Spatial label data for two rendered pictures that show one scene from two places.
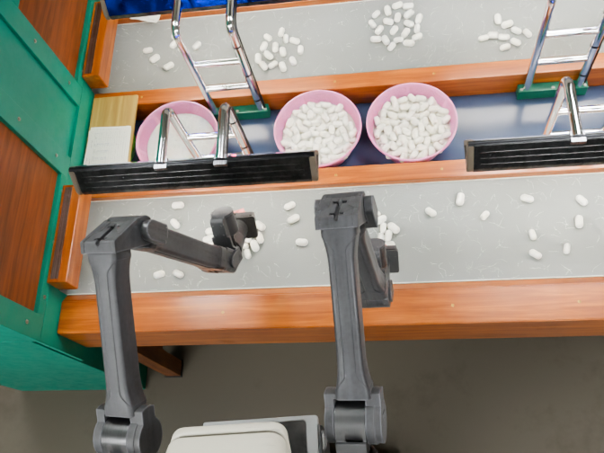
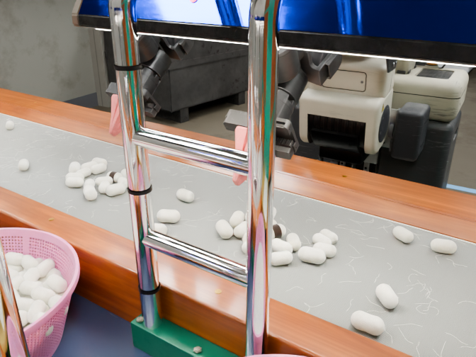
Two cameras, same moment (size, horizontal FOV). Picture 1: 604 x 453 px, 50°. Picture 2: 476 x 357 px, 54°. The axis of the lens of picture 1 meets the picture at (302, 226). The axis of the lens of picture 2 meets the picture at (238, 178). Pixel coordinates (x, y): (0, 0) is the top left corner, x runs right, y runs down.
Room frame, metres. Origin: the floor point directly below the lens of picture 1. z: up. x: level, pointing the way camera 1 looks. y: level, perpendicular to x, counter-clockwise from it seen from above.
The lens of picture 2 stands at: (1.41, 0.27, 1.12)
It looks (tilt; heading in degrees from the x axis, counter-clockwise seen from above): 25 degrees down; 193
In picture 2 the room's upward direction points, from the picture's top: straight up
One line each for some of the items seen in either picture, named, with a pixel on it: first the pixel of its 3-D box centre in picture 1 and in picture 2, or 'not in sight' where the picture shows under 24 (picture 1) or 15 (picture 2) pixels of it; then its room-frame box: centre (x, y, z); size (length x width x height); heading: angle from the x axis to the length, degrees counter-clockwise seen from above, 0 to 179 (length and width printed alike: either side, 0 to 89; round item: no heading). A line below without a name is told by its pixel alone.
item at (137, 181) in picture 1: (192, 168); (283, 7); (0.87, 0.20, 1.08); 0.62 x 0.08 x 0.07; 70
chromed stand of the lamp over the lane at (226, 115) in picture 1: (216, 172); (239, 179); (0.95, 0.17, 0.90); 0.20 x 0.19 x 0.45; 70
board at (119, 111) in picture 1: (110, 141); not in sight; (1.27, 0.46, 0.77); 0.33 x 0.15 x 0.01; 160
